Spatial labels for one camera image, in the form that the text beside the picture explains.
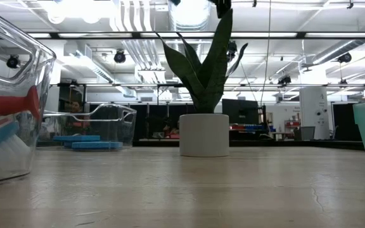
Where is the snake plant in white pot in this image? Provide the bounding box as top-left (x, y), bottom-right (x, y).
top-left (155, 8), bottom-right (249, 158)

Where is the clear plastic bin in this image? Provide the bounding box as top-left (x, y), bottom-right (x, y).
top-left (0, 4), bottom-right (57, 186)
top-left (38, 103), bottom-right (138, 151)

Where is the white column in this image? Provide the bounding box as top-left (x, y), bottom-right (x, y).
top-left (298, 87), bottom-right (329, 140)

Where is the grey crate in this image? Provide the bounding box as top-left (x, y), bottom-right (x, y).
top-left (293, 125), bottom-right (316, 141)

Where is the red dish brush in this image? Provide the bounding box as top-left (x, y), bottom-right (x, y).
top-left (0, 85), bottom-right (41, 121)

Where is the shelf with coloured bins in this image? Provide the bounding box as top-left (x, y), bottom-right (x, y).
top-left (229, 123), bottom-right (277, 133)

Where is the black monitor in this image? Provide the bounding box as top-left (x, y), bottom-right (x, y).
top-left (222, 98), bottom-right (259, 125)

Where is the black partition panel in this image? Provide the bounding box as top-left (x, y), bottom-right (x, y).
top-left (332, 102), bottom-right (363, 143)
top-left (136, 104), bottom-right (180, 140)

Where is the thin hanging wire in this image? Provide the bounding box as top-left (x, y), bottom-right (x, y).
top-left (259, 0), bottom-right (272, 107)

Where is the person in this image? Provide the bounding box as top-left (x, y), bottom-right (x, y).
top-left (162, 118), bottom-right (181, 139)
top-left (70, 100), bottom-right (87, 127)

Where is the black ceiling spotlight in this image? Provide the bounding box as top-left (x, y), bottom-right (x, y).
top-left (6, 55), bottom-right (21, 69)
top-left (277, 75), bottom-right (293, 86)
top-left (227, 40), bottom-right (238, 61)
top-left (336, 52), bottom-right (353, 64)
top-left (113, 49), bottom-right (127, 64)

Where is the metal ventilation duct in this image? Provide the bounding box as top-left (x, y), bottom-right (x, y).
top-left (311, 15), bottom-right (365, 66)

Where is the red tool shelf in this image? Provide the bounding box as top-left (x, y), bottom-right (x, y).
top-left (283, 118), bottom-right (301, 131)

